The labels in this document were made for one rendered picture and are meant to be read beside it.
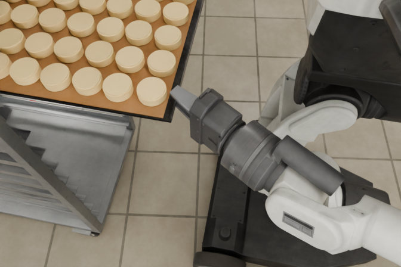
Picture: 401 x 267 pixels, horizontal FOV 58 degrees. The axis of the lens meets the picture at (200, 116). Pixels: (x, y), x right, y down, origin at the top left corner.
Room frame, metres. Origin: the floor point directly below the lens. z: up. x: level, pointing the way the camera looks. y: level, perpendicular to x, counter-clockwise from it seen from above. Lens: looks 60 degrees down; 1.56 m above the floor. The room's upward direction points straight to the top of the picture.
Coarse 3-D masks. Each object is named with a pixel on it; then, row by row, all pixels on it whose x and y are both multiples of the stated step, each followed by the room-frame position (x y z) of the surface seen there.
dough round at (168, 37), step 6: (156, 30) 0.48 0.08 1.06; (162, 30) 0.48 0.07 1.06; (168, 30) 0.48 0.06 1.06; (174, 30) 0.48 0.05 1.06; (156, 36) 0.46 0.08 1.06; (162, 36) 0.46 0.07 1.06; (168, 36) 0.46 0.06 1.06; (174, 36) 0.46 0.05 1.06; (180, 36) 0.46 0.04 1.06; (156, 42) 0.45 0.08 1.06; (162, 42) 0.45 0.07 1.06; (168, 42) 0.45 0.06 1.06; (174, 42) 0.45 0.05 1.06; (180, 42) 0.46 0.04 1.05; (162, 48) 0.44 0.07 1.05; (168, 48) 0.44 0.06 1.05; (174, 48) 0.44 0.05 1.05
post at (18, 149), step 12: (0, 120) 0.34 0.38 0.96; (0, 132) 0.32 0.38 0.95; (12, 132) 0.34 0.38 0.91; (0, 144) 0.32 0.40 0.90; (12, 144) 0.32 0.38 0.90; (24, 144) 0.34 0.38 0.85; (12, 156) 0.32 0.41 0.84; (24, 156) 0.32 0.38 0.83; (36, 156) 0.34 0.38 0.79; (24, 168) 0.32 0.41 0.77; (36, 168) 0.32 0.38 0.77; (48, 168) 0.34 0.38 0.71; (48, 180) 0.32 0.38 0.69; (60, 192) 0.32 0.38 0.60; (72, 204) 0.32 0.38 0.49; (84, 216) 0.32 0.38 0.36; (96, 228) 0.32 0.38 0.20
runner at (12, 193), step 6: (0, 192) 0.41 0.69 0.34; (6, 192) 0.42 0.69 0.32; (12, 192) 0.42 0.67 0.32; (18, 192) 0.42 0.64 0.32; (24, 198) 0.39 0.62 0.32; (30, 198) 0.39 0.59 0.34; (36, 198) 0.38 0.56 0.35; (42, 198) 0.39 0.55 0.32; (48, 198) 0.39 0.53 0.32; (54, 198) 0.39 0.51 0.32; (54, 204) 0.37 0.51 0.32; (60, 204) 0.37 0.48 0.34; (84, 204) 0.37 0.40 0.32; (90, 204) 0.37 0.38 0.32; (90, 210) 0.35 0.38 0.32
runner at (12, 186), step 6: (0, 186) 0.40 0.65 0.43; (6, 186) 0.40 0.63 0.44; (12, 186) 0.41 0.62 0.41; (18, 186) 0.41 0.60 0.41; (24, 186) 0.41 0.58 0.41; (24, 192) 0.38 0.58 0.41; (30, 192) 0.38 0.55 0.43; (36, 192) 0.38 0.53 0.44; (42, 192) 0.39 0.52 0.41; (48, 192) 0.39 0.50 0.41; (78, 198) 0.36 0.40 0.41; (84, 198) 0.36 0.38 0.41
